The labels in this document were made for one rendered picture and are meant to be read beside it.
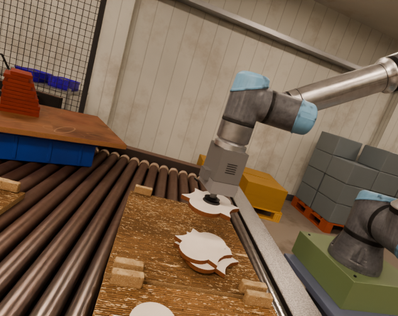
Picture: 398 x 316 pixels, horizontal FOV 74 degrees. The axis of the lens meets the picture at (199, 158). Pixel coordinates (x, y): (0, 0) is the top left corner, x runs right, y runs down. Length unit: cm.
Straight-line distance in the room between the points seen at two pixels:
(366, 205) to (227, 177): 47
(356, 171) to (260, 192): 139
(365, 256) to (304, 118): 49
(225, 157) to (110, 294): 33
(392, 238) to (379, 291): 20
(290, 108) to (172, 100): 355
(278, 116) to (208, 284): 38
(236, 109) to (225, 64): 367
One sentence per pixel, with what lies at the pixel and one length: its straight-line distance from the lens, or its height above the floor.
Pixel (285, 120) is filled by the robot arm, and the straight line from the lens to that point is 59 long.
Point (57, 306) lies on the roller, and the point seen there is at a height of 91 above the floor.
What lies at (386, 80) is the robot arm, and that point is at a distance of 84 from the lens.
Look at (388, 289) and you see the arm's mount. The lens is 98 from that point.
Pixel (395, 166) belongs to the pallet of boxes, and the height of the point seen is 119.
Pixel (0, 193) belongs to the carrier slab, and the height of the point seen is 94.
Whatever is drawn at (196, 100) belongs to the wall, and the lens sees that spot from 413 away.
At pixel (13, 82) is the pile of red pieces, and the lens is 119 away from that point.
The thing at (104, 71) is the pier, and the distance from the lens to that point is 394.
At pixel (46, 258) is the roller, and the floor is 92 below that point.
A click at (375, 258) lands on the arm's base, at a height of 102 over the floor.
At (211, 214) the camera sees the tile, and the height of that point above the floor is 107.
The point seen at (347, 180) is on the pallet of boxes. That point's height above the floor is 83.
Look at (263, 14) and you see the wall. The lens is 450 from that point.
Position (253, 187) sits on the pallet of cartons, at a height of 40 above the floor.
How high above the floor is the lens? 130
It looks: 13 degrees down
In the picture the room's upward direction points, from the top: 18 degrees clockwise
